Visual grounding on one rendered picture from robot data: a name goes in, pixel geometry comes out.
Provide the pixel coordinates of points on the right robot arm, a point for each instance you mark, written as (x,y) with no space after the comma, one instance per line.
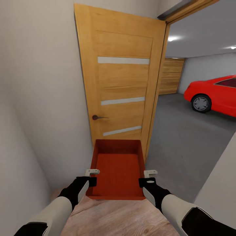
(188,219)

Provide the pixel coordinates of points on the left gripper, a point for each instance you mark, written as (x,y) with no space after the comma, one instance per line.
(92,181)

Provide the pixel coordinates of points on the garage door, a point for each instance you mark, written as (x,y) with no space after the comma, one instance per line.
(171,74)

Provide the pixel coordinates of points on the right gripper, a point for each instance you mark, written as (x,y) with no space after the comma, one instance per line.
(143,180)

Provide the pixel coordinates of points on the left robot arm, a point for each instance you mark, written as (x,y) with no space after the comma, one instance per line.
(52,219)

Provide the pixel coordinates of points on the storage box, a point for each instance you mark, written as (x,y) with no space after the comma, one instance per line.
(121,164)

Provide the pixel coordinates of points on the car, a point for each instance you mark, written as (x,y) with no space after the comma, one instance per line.
(217,94)

